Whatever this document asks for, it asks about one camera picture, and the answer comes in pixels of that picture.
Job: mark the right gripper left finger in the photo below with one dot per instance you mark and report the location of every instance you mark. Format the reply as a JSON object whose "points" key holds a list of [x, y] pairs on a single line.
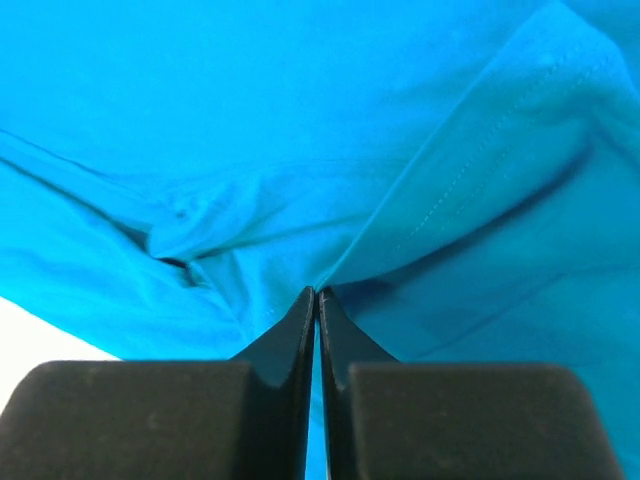
{"points": [[243, 418]]}

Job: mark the blue t shirt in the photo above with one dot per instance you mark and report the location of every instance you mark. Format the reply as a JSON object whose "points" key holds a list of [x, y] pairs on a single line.
{"points": [[463, 174]]}

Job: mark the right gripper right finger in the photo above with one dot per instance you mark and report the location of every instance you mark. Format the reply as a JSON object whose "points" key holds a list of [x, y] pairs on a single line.
{"points": [[385, 419]]}

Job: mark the floral table mat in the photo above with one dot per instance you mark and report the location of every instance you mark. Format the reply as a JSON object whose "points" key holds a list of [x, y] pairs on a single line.
{"points": [[27, 341]]}

